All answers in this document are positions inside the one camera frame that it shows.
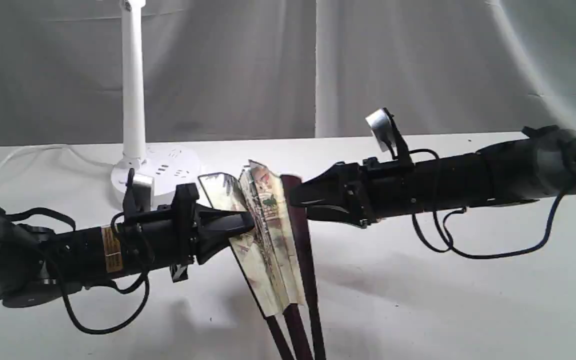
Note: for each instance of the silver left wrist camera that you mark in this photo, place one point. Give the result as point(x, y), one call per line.
point(139, 194)

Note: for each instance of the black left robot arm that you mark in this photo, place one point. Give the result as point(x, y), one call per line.
point(41, 249)

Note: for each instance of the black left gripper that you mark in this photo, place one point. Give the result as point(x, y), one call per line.
point(166, 237)

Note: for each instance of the painted paper folding fan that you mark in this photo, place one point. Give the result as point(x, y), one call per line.
point(275, 257)

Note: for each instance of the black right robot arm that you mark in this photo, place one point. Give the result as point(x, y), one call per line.
point(504, 174)

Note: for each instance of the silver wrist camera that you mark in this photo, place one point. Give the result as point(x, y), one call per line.
point(139, 194)
point(387, 135)

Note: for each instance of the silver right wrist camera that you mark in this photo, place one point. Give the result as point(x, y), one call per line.
point(387, 135)

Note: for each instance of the grey backdrop curtain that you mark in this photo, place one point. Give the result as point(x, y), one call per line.
point(235, 70)

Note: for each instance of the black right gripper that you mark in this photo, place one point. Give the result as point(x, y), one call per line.
point(372, 191)

